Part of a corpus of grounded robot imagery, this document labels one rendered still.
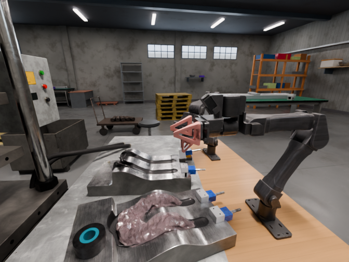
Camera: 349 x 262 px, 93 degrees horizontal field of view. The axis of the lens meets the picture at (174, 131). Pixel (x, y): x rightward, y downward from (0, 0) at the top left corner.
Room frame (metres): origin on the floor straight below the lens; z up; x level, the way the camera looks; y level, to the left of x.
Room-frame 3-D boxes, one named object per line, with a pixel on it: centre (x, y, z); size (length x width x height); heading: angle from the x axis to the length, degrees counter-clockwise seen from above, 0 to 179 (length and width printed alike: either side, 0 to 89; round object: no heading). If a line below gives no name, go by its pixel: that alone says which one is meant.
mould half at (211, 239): (0.45, 0.07, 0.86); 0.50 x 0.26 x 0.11; 110
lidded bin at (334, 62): (7.16, -6.33, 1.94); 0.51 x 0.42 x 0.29; 10
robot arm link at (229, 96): (0.51, -0.20, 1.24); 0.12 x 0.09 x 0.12; 100
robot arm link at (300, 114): (0.54, -0.37, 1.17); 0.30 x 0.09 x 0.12; 100
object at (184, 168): (0.76, -0.10, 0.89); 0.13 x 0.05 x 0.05; 93
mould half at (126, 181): (0.81, 0.17, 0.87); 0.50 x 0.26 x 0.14; 93
